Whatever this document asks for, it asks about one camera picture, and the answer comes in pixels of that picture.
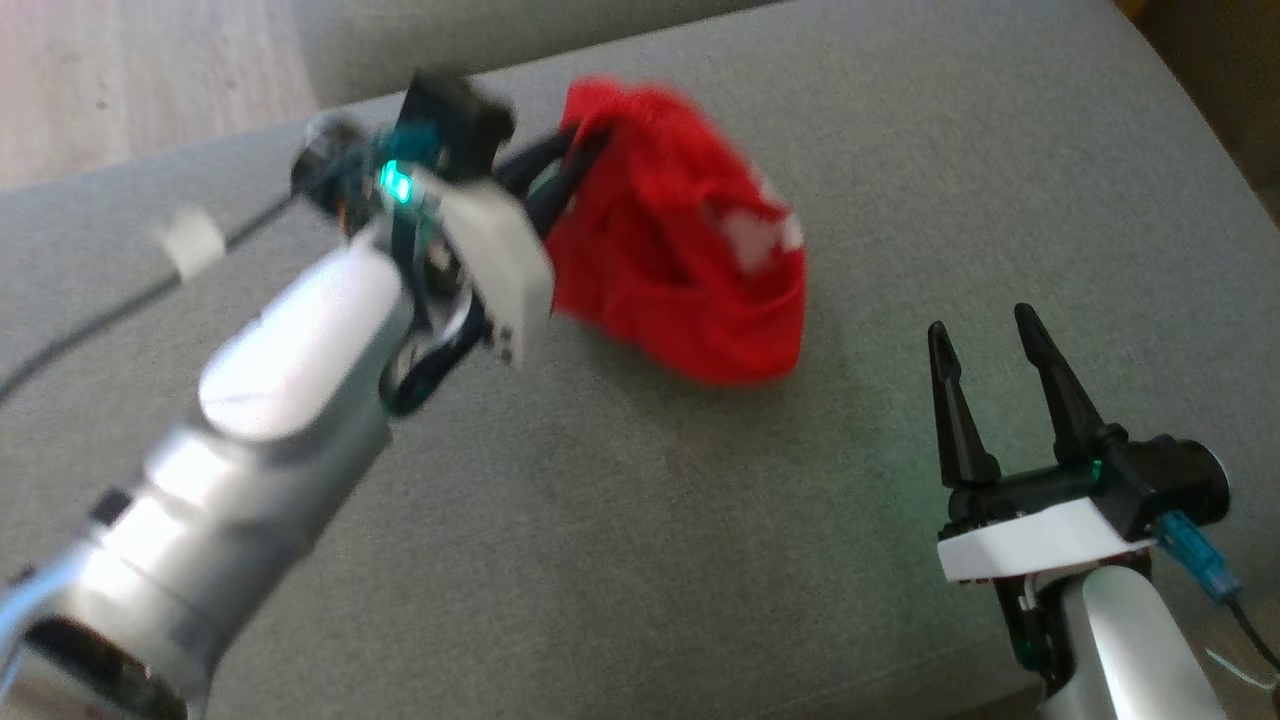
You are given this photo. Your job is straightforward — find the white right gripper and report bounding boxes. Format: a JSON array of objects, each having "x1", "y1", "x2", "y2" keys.
[{"x1": 926, "y1": 302, "x2": 1161, "y2": 586}]

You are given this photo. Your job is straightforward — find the white cable tag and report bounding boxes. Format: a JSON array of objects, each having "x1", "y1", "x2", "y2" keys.
[{"x1": 150, "y1": 205, "x2": 228, "y2": 282}]

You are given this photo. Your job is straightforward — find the thin black cable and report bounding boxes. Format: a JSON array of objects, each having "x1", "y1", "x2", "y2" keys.
[
  {"x1": 1228, "y1": 592, "x2": 1280, "y2": 673},
  {"x1": 0, "y1": 190, "x2": 306, "y2": 401}
]

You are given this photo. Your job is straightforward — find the blue cable connector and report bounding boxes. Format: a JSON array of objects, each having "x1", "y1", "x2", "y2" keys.
[{"x1": 1153, "y1": 511, "x2": 1243, "y2": 603}]

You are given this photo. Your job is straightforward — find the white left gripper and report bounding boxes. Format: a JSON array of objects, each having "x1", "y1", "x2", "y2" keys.
[{"x1": 375, "y1": 125, "x2": 613, "y2": 416}]

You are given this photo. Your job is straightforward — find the grey fabric sofa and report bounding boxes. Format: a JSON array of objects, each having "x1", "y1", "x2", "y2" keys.
[{"x1": 0, "y1": 0, "x2": 1280, "y2": 720}]

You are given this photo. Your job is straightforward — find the red basketball jersey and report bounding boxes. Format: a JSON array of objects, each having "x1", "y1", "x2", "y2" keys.
[{"x1": 545, "y1": 77, "x2": 809, "y2": 388}]

